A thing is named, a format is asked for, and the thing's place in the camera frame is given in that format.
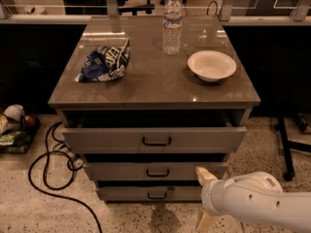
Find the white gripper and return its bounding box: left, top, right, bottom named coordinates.
left=195, top=166, right=232, bottom=233

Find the grey drawer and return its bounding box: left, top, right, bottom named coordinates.
left=85, top=162, right=227, bottom=181
left=62, top=127, right=246, bottom=153
left=96, top=186, right=201, bottom=202

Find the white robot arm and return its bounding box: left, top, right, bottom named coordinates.
left=195, top=167, right=311, bottom=233

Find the grey top drawer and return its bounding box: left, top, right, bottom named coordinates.
left=62, top=127, right=246, bottom=153

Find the grey bottom drawer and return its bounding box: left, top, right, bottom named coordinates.
left=96, top=186, right=201, bottom=202

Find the grey drawer cabinet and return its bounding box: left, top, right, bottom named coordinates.
left=49, top=16, right=259, bottom=189

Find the black stand leg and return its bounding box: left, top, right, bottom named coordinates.
left=275, top=116, right=311, bottom=182

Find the white bowl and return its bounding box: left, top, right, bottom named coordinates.
left=188, top=50, right=236, bottom=83

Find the blue crumpled chip bag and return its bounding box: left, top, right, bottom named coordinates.
left=75, top=39, right=130, bottom=83

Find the clear plastic water bottle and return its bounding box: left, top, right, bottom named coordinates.
left=162, top=0, right=183, bottom=54

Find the pile of objects on mat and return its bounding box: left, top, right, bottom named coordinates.
left=0, top=104, right=41, bottom=154

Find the black floor cable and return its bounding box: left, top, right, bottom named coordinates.
left=27, top=121, right=104, bottom=233

